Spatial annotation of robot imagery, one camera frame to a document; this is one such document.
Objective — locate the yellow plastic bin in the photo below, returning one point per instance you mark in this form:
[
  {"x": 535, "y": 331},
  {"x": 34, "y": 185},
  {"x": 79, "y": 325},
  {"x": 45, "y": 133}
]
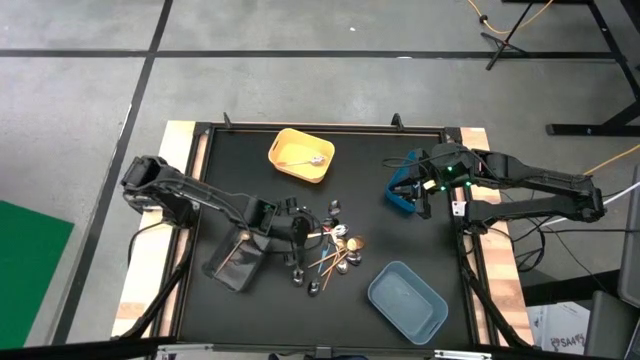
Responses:
[{"x": 295, "y": 145}]

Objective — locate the white printed box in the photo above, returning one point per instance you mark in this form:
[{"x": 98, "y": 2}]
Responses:
[{"x": 560, "y": 330}]

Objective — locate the grey-blue plastic bin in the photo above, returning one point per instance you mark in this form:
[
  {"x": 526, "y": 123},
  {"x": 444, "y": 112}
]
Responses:
[{"x": 405, "y": 300}]

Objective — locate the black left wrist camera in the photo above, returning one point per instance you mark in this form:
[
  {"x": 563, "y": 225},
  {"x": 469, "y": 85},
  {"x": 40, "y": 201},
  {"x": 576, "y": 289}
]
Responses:
[{"x": 261, "y": 215}]

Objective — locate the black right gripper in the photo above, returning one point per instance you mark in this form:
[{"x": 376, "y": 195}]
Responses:
[{"x": 432, "y": 170}]

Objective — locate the gold metal spoon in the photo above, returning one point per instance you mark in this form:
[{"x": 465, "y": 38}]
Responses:
[
  {"x": 342, "y": 267},
  {"x": 244, "y": 235}
]

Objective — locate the green floor mat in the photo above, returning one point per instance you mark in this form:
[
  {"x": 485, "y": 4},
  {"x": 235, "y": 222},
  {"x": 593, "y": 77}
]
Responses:
[{"x": 30, "y": 275}]

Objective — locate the black table frame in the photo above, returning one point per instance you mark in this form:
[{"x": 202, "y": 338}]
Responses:
[{"x": 325, "y": 126}]

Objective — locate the black desk stand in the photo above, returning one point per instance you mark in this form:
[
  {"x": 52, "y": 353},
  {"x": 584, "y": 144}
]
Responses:
[{"x": 575, "y": 130}]

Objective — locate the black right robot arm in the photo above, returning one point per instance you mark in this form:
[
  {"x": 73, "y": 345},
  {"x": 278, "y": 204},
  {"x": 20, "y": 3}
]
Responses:
[{"x": 530, "y": 177}]

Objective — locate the silver metal spoon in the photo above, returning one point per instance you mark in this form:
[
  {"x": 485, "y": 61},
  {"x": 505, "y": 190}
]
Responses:
[
  {"x": 334, "y": 207},
  {"x": 330, "y": 222}
]

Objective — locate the black table clamp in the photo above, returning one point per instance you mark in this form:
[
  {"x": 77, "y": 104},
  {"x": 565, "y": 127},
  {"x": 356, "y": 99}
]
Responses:
[{"x": 397, "y": 122}]

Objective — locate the black tripod stand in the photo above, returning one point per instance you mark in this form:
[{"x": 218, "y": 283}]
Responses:
[{"x": 502, "y": 42}]

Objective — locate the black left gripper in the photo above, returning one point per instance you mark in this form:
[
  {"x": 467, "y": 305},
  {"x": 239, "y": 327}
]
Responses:
[{"x": 292, "y": 230}]

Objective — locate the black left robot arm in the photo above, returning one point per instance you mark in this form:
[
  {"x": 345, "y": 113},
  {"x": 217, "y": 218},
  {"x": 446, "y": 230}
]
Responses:
[{"x": 190, "y": 192}]

